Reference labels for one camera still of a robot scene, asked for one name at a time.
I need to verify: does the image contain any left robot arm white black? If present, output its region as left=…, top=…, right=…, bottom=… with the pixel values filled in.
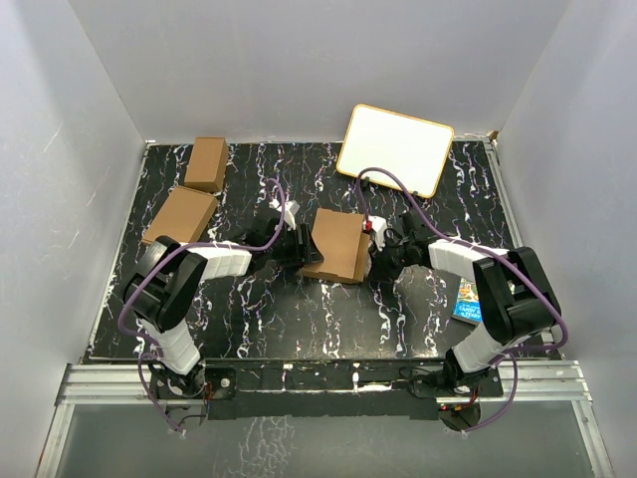
left=118, top=213, right=323, bottom=398

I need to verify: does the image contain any aluminium frame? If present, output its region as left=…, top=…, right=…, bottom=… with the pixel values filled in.
left=36, top=359, right=614, bottom=477

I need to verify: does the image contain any blue treehouse book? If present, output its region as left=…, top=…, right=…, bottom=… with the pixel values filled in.
left=452, top=278, right=482, bottom=326

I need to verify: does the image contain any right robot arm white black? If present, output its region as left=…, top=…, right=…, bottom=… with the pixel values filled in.
left=367, top=210, right=561, bottom=395

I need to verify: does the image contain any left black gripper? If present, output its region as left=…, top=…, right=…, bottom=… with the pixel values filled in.
left=266, top=225, right=322, bottom=268

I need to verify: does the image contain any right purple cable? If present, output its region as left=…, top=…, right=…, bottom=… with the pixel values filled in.
left=357, top=167, right=569, bottom=434

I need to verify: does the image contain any folded cardboard box upright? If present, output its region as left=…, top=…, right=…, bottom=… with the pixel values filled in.
left=184, top=137, right=229, bottom=193

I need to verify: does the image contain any small whiteboard with wooden frame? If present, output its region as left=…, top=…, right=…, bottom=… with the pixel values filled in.
left=336, top=104, right=455, bottom=198

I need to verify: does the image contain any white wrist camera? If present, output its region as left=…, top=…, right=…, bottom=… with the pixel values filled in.
left=362, top=215, right=387, bottom=251
left=269, top=199, right=300, bottom=230

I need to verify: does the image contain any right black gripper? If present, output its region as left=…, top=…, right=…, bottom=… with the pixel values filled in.
left=367, top=234, right=415, bottom=282

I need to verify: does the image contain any purple cable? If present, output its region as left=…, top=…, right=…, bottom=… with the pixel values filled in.
left=118, top=177, right=288, bottom=439
left=357, top=167, right=569, bottom=434

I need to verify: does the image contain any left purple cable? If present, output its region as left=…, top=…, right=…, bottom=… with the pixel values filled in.
left=118, top=177, right=288, bottom=439

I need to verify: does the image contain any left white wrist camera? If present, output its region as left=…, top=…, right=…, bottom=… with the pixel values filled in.
left=269, top=199, right=300, bottom=230

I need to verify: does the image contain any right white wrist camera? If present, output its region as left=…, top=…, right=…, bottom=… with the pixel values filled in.
left=362, top=215, right=387, bottom=251

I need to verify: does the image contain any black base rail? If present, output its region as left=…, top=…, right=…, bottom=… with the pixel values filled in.
left=145, top=359, right=504, bottom=421

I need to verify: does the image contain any flat cardboard box stack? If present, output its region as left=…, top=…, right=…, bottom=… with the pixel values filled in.
left=141, top=186, right=218, bottom=244

